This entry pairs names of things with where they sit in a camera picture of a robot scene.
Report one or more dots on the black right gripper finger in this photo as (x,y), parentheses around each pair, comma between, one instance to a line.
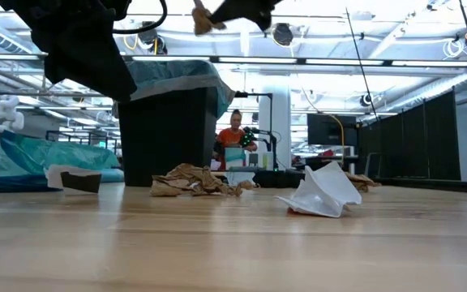
(249,8)

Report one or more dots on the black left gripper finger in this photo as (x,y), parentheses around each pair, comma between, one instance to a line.
(95,65)

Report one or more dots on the torn brown paper piece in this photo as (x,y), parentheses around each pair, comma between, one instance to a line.
(202,20)

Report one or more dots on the blue plastic trash bag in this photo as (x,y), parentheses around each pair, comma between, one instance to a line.
(176,75)
(35,156)

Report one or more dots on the black plastic trash bin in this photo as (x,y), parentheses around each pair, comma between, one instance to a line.
(164,138)

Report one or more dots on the white black paper cup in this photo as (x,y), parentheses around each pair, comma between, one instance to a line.
(79,181)

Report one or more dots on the large brown paper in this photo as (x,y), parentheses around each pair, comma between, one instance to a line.
(193,178)

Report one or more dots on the white paper sheet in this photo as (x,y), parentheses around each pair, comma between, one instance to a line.
(322,190)

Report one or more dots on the small brown paper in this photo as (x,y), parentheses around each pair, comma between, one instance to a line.
(363,180)

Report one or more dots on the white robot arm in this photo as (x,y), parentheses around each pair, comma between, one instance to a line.
(4,117)

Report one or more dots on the roll of blue trash bags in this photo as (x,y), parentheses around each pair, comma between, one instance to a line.
(114,175)

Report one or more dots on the black metal stand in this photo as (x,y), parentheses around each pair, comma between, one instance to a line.
(271,121)

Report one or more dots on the white building column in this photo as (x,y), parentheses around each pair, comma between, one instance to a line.
(280,121)

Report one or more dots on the person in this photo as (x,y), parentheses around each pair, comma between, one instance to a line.
(231,138)

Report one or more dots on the black computer monitor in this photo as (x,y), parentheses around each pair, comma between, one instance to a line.
(331,130)

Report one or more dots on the teal and white box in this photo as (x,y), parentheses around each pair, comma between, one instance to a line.
(234,156)

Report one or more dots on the pale green bottle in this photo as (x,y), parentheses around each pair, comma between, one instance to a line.
(268,161)

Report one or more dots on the long overhead light rail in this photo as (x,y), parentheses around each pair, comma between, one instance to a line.
(339,62)

